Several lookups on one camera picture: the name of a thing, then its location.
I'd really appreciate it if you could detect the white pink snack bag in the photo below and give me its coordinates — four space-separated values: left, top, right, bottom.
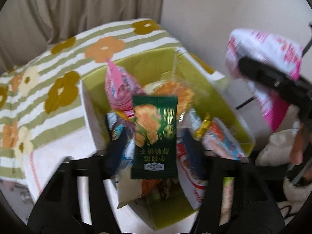
225 28 303 132

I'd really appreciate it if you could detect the dark green cracker packet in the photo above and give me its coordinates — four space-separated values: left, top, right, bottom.
131 95 178 180

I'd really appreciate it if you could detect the white fluffy sleeve forearm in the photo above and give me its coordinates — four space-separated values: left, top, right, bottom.
255 121 311 202

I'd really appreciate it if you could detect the right hand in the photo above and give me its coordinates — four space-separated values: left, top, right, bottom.
290 124 309 165

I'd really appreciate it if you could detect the red white snack bag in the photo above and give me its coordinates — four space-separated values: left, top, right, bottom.
176 128 207 210

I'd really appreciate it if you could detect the silver yellow chip bag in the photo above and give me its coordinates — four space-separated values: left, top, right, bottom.
115 139 162 209

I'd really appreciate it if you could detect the green cardboard snack box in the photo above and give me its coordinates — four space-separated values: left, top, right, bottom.
80 48 255 233

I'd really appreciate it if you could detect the pink ruffled snack bag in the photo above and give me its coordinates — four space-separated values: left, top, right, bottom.
105 58 146 119

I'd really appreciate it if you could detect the round cracker clear packet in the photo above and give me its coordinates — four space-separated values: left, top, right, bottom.
152 81 195 118

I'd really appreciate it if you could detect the pink white bed sheet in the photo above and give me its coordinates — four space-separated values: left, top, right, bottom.
23 127 196 233

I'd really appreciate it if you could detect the floral striped green quilt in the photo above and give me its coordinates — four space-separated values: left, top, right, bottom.
0 18 217 181

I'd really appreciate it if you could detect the beige curtain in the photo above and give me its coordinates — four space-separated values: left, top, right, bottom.
1 0 163 72

